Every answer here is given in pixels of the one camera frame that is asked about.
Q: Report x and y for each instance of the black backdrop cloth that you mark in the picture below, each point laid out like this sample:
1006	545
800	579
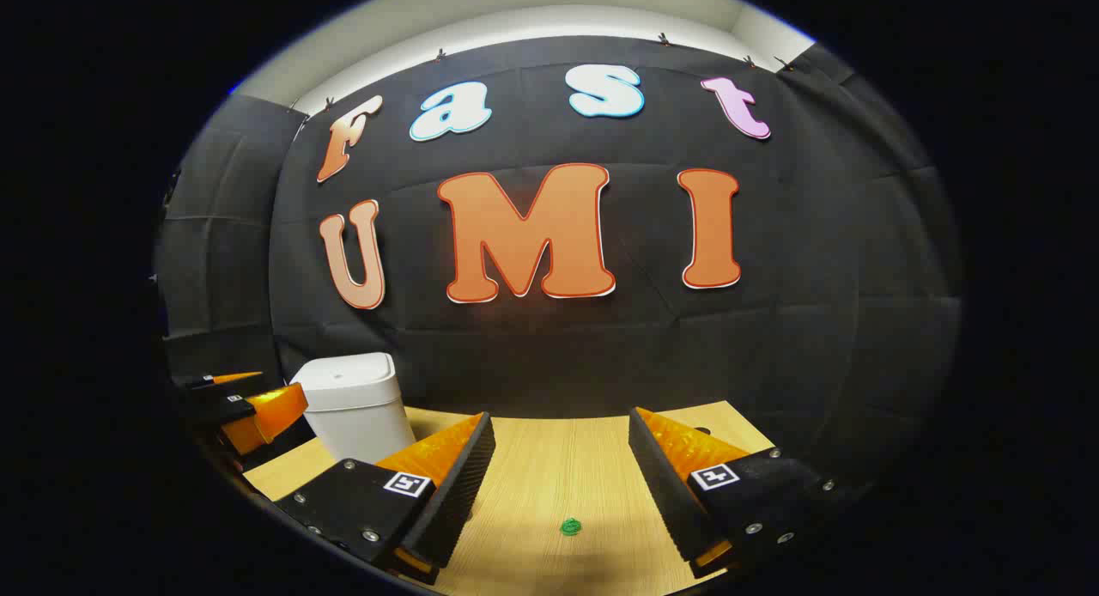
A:
601	355

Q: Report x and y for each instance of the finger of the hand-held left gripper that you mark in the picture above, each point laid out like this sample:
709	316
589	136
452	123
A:
275	411
206	379

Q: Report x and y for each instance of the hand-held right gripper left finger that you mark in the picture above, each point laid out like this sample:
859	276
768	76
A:
455	484

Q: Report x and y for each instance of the white desktop garbage bin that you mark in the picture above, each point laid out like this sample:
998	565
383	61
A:
352	398

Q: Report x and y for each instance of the wooden desktop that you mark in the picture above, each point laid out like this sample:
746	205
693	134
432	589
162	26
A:
558	467

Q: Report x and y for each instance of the green paper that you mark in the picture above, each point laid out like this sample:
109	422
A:
571	526

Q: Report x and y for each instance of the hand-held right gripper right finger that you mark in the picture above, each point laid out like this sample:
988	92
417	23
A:
665	484

